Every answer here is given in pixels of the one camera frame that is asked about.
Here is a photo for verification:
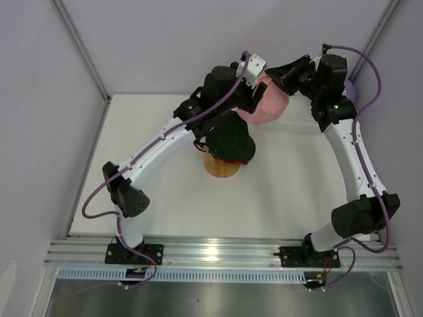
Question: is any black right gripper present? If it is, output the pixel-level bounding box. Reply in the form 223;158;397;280
264;55;323;102

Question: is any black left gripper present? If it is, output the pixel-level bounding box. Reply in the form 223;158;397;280
216;63;268;118

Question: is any pink baseball cap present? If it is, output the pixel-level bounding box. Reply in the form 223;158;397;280
237;75;289;125

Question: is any dark green NY baseball cap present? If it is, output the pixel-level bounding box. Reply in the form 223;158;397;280
206;111;256;164

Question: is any lavender LA baseball cap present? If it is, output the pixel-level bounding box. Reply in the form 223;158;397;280
344;79;357;103

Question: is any red LA baseball cap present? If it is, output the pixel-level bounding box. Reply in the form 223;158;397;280
193;141;249;165

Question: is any wooden hat stand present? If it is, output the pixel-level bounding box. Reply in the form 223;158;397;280
204;153;241;178

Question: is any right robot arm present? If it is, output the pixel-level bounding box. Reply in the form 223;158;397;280
265;54;401;267

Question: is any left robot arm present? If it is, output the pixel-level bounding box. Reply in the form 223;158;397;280
102;60;266;265

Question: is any white perforated plastic basket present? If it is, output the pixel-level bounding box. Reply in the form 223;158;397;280
258;95;321;134

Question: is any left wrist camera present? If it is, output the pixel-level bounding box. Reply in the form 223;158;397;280
236;53;267;88

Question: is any right aluminium frame post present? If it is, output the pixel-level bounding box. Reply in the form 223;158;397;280
349;0;404;83

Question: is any aluminium frame post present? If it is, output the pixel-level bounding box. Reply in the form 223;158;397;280
50;0;110;103
349;0;404;83

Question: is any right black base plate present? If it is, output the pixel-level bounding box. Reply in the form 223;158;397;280
274;246;340;268

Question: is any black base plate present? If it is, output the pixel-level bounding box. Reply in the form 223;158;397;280
104;243;165;265
274;246;340;268

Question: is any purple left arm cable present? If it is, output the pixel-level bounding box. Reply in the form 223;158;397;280
81;50;250;288

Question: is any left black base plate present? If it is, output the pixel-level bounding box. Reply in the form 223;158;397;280
104;243;165;265

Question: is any left aluminium frame post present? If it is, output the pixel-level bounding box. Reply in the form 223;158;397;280
50;0;110;103

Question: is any aluminium mounting rail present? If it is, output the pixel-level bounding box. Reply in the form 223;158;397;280
44;235;403;272

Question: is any white slotted cable duct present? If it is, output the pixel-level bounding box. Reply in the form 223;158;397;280
57;267;306;285

